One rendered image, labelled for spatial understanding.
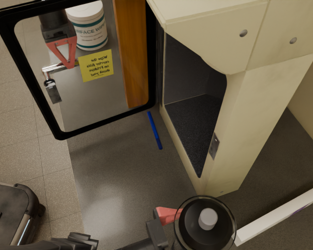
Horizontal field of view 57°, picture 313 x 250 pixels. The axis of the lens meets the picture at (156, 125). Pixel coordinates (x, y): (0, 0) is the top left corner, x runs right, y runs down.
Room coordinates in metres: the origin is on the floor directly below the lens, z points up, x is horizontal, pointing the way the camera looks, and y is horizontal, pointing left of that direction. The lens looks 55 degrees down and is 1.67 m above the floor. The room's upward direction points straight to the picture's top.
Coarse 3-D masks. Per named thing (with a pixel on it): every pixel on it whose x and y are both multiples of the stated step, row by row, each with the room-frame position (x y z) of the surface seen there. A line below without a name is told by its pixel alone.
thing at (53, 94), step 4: (48, 84) 0.44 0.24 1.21; (52, 84) 0.44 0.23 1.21; (48, 88) 0.43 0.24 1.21; (52, 88) 0.43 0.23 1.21; (56, 88) 0.44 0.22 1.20; (48, 92) 0.43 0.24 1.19; (52, 92) 0.43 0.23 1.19; (56, 92) 0.43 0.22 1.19; (52, 96) 0.43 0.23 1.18; (56, 96) 0.43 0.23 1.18; (60, 96) 0.44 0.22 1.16; (52, 100) 0.43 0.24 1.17; (56, 100) 0.43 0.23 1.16; (60, 100) 0.44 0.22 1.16
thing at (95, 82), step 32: (128, 0) 0.53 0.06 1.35; (32, 32) 0.45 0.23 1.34; (64, 32) 0.47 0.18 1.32; (96, 32) 0.50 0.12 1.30; (128, 32) 0.53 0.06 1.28; (32, 64) 0.44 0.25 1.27; (64, 64) 0.46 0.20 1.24; (96, 64) 0.49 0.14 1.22; (128, 64) 0.52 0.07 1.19; (64, 96) 0.45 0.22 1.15; (96, 96) 0.49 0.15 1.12; (128, 96) 0.52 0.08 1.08; (64, 128) 0.44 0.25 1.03
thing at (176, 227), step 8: (192, 200) 0.19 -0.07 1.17; (216, 200) 0.19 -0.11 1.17; (176, 216) 0.16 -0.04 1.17; (232, 216) 0.16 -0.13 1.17; (176, 224) 0.15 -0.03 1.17; (232, 224) 0.15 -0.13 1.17; (176, 232) 0.14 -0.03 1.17; (232, 232) 0.14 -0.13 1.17; (176, 240) 0.14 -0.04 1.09; (184, 240) 0.12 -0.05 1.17; (232, 240) 0.12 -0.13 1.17; (176, 248) 0.13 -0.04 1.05; (184, 248) 0.11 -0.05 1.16; (192, 248) 0.11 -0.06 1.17; (224, 248) 0.11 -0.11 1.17
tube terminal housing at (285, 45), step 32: (288, 0) 0.28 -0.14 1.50; (288, 32) 0.28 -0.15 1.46; (256, 64) 0.27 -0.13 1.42; (288, 64) 0.29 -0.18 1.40; (224, 96) 0.30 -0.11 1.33; (256, 96) 0.28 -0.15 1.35; (288, 96) 0.30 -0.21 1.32; (224, 128) 0.28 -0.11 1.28; (256, 128) 0.29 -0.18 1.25; (224, 160) 0.28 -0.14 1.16; (224, 192) 0.29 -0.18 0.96
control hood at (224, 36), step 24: (168, 0) 0.27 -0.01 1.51; (192, 0) 0.27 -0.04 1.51; (216, 0) 0.27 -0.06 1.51; (240, 0) 0.27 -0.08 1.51; (264, 0) 0.27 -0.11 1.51; (168, 24) 0.23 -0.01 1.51; (192, 24) 0.24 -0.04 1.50; (216, 24) 0.25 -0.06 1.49; (240, 24) 0.26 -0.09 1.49; (192, 48) 0.25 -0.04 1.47; (216, 48) 0.25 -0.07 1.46; (240, 48) 0.26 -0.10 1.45
